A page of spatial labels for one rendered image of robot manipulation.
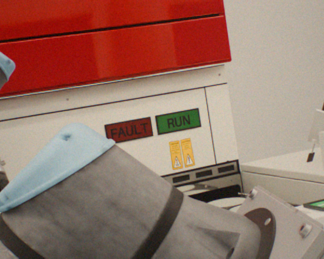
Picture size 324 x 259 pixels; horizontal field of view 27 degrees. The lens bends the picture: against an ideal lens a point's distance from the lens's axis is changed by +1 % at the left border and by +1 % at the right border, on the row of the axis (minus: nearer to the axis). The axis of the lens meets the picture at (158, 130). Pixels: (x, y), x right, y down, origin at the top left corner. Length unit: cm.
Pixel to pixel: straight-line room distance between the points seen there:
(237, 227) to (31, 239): 19
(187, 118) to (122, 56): 24
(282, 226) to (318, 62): 304
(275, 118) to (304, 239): 294
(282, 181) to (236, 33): 194
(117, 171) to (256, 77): 286
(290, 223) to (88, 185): 19
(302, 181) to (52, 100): 59
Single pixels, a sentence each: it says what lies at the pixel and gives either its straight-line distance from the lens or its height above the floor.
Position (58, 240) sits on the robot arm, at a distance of 64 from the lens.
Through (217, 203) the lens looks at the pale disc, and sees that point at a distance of 162.
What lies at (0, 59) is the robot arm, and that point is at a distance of 131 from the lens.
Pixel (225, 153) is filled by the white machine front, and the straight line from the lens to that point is 173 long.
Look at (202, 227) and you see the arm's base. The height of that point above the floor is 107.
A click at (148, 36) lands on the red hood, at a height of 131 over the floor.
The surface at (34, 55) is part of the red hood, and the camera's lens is 152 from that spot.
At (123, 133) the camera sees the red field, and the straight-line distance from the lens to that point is 161.
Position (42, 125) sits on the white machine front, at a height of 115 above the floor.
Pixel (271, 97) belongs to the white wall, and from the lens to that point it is 353.
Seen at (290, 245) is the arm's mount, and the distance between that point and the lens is 62.
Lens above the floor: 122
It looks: 5 degrees down
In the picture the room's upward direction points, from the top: 9 degrees counter-clockwise
